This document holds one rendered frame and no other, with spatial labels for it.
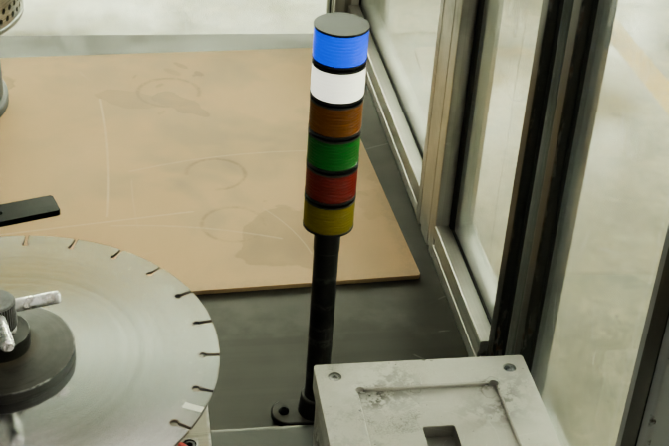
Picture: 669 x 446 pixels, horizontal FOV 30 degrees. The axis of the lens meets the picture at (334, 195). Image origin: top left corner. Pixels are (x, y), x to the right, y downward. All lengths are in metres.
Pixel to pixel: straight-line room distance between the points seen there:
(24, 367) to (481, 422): 0.36
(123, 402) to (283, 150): 0.76
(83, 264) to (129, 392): 0.17
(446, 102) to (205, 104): 0.48
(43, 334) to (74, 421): 0.09
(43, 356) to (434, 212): 0.61
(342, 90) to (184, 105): 0.75
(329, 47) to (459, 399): 0.30
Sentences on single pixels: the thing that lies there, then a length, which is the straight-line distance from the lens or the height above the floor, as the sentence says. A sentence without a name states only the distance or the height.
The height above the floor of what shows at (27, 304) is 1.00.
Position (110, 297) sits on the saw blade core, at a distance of 1.03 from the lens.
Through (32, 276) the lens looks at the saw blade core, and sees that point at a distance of 1.06.
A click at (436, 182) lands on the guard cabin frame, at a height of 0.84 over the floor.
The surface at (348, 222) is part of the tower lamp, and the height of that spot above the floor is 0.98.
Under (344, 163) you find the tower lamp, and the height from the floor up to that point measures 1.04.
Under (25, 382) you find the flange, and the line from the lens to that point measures 0.94.
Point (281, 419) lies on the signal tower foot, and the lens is 1.21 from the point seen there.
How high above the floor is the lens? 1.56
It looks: 32 degrees down
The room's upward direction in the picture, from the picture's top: 4 degrees clockwise
